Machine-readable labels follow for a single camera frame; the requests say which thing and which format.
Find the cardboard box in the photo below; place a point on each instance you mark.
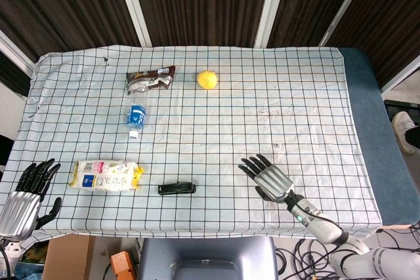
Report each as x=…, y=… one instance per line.
x=67, y=257

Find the clear water bottle blue label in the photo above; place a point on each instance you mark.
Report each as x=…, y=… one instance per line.
x=136, y=116

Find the white shoe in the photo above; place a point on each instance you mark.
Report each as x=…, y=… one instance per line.
x=404, y=130

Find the black stapler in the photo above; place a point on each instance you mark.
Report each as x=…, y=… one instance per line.
x=177, y=188

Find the blue table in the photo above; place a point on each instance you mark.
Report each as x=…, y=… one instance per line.
x=374, y=135

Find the brown snack wrapper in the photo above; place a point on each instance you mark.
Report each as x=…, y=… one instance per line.
x=151, y=78

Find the checkered white tablecloth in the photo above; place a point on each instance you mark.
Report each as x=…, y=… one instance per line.
x=197, y=135

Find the white yellow noodle package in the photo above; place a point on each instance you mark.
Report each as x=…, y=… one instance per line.
x=105, y=175

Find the yellow lemon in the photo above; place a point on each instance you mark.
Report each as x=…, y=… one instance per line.
x=207, y=79

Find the orange device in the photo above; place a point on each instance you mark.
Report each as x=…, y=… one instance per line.
x=123, y=265

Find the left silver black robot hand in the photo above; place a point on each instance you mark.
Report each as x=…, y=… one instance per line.
x=23, y=201

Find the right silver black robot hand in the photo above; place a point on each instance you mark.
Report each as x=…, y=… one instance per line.
x=274, y=181

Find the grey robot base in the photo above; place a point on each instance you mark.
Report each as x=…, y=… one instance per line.
x=206, y=258

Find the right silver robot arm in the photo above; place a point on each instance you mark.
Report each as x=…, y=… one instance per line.
x=331, y=227

